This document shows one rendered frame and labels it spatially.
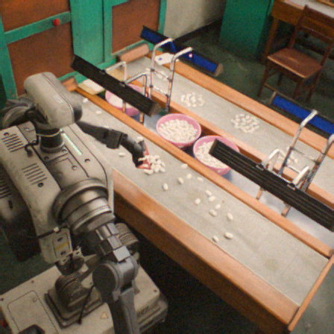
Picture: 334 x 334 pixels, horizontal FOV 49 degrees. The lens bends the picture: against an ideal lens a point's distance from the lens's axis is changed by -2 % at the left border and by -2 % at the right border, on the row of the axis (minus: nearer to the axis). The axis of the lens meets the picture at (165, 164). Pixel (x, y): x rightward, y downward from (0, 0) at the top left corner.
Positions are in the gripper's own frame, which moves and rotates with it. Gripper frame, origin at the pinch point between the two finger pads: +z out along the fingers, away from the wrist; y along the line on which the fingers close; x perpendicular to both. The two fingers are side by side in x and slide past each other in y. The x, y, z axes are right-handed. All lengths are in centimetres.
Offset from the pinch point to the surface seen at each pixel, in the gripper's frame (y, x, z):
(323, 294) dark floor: 37, 32, 144
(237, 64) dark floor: -243, 47, 156
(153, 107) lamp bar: -18.5, 14.3, -11.7
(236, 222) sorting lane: 27, 21, 40
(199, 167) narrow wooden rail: -8.4, 13.5, 30.0
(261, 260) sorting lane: 49, 26, 43
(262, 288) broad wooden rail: 63, 24, 39
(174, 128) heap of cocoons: -44, 6, 27
